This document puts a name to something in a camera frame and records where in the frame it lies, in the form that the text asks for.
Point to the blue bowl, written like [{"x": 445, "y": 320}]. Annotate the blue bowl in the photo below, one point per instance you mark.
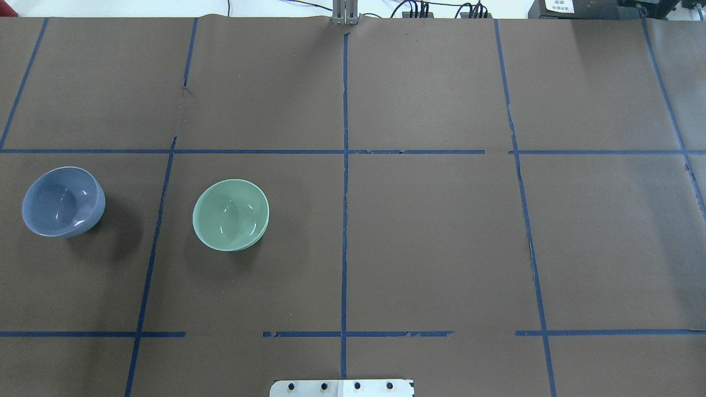
[{"x": 65, "y": 202}]

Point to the aluminium frame post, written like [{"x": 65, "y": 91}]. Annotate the aluminium frame post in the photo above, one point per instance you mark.
[{"x": 345, "y": 12}]

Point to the black device with label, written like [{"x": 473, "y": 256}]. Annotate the black device with label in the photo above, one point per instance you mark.
[{"x": 583, "y": 10}]

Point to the green bowl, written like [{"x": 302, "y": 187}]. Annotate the green bowl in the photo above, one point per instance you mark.
[{"x": 231, "y": 215}]

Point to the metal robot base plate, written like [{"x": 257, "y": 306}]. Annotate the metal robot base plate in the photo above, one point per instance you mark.
[{"x": 343, "y": 387}]

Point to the brown paper table cover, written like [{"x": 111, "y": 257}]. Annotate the brown paper table cover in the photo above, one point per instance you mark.
[{"x": 492, "y": 208}]

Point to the black power strip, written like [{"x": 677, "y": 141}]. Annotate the black power strip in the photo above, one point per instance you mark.
[{"x": 422, "y": 10}]

